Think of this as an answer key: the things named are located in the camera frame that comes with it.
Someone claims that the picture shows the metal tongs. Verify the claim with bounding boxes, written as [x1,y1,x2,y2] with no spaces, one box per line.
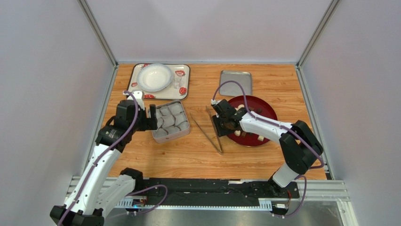
[190,105,224,155]

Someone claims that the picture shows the red round plate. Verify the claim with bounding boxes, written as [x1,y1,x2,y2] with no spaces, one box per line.
[227,95,278,147]

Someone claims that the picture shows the square chocolate tin box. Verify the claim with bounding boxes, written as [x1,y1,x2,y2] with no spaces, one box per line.
[152,100,191,144]

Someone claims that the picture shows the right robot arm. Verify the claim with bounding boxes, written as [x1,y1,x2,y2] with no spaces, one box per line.
[211,99,324,193]

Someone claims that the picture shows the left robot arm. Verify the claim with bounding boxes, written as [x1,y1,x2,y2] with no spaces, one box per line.
[50,100,158,226]

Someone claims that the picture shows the silver tin lid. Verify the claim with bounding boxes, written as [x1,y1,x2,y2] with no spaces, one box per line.
[219,70,253,97]

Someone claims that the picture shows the strawberry pattern square tray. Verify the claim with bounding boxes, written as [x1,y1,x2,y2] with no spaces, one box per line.
[127,64,190,100]

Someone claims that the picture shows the white ceramic bowl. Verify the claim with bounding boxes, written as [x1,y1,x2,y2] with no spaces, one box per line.
[136,64,173,92]

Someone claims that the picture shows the small clear glass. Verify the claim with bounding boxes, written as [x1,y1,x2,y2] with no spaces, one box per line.
[172,76,182,89]

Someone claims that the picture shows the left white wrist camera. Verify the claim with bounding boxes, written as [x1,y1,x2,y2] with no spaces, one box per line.
[125,90,145,110]

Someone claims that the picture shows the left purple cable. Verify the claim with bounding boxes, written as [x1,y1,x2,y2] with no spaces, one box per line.
[56,90,168,226]

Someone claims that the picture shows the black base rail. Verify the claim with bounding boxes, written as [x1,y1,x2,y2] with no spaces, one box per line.
[130,178,302,215]

